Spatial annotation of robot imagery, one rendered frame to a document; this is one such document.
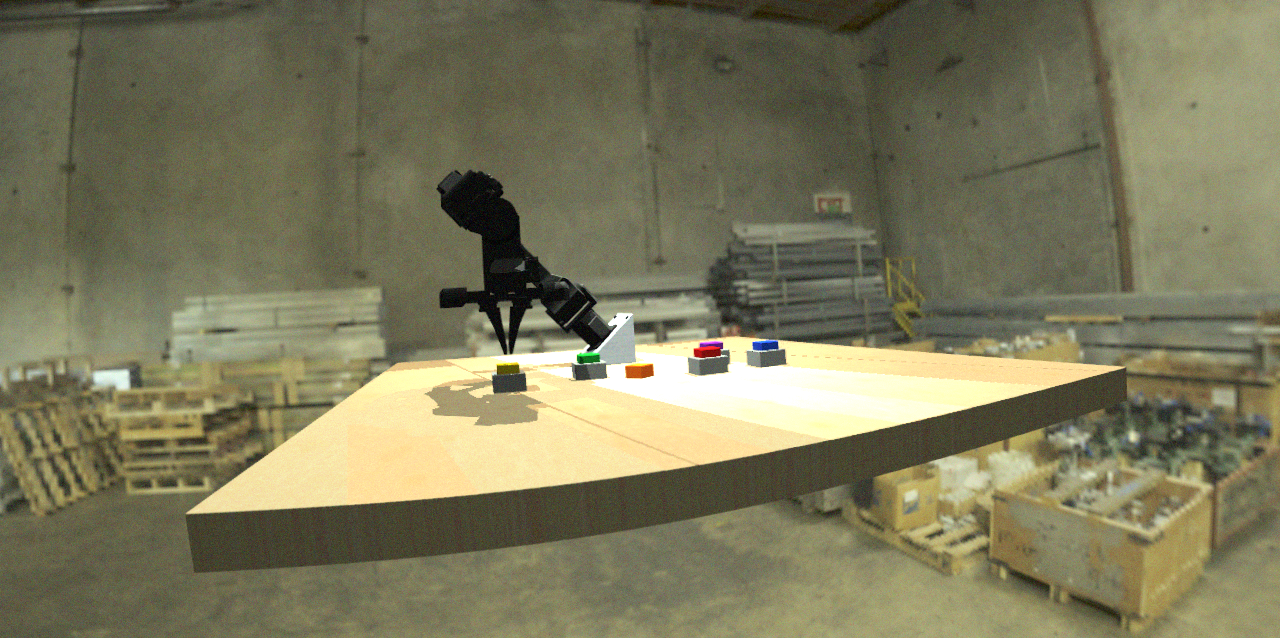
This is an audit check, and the yellow button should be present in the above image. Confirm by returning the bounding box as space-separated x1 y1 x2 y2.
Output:
492 363 527 395

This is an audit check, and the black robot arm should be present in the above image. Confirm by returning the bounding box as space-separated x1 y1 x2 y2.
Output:
436 169 617 351

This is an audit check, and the green button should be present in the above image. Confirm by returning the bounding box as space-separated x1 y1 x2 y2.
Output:
572 352 607 380

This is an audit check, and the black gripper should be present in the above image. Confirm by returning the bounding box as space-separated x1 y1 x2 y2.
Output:
439 245 570 354

